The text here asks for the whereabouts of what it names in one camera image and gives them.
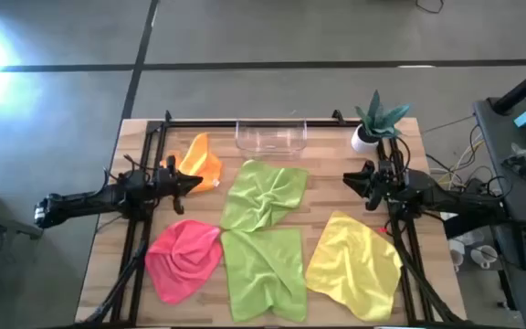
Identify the black floor cable loop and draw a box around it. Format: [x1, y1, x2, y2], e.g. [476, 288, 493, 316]
[416, 0, 446, 15]

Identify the clear plastic bin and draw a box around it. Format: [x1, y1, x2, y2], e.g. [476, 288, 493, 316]
[234, 118, 309, 161]

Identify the grey side desk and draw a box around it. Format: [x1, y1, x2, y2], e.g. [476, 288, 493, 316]
[472, 96, 526, 329]

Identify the green plant in white pot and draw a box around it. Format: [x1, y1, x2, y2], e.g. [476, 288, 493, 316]
[350, 89, 412, 154]

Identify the black metal table frame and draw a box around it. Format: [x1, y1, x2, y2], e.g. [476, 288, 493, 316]
[75, 109, 469, 328]

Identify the black flat strap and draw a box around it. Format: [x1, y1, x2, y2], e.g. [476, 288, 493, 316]
[443, 212, 511, 239]

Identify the orange microfiber towel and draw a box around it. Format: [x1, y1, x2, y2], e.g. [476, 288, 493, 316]
[160, 132, 224, 194]

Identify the green microfiber towel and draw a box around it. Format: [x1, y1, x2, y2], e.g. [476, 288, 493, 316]
[219, 158, 310, 233]
[220, 228, 309, 324]

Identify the black slanted pole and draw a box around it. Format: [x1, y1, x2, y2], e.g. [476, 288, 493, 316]
[490, 58, 526, 116]

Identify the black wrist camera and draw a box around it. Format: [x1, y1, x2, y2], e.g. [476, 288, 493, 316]
[374, 162, 395, 184]
[155, 166, 177, 184]

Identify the pink microfiber towel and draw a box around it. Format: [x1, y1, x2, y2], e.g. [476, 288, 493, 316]
[143, 218, 224, 306]

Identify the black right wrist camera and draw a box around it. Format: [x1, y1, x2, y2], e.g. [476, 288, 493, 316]
[374, 162, 395, 184]

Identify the white plastic bag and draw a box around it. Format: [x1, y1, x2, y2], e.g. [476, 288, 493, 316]
[440, 210, 487, 248]

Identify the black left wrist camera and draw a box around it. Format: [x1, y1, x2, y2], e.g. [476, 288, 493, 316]
[155, 166, 177, 184]

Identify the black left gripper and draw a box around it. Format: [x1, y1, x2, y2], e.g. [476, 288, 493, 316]
[153, 169, 204, 216]

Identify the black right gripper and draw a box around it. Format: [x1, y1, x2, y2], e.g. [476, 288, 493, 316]
[343, 160, 411, 211]

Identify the white ceramic mug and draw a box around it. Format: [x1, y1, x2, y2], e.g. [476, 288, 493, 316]
[469, 244, 500, 270]
[447, 238, 466, 271]

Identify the yellow microfiber towel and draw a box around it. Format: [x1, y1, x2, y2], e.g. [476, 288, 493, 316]
[304, 209, 404, 324]

